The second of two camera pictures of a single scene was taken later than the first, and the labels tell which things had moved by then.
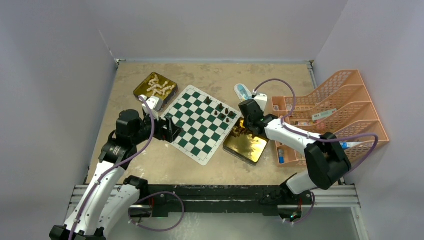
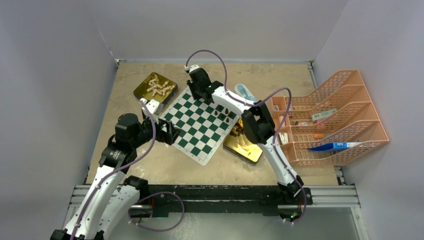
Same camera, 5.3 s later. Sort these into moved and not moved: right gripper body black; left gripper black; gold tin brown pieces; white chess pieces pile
Moved: right gripper body black
Not moved: gold tin brown pieces; white chess pieces pile; left gripper black
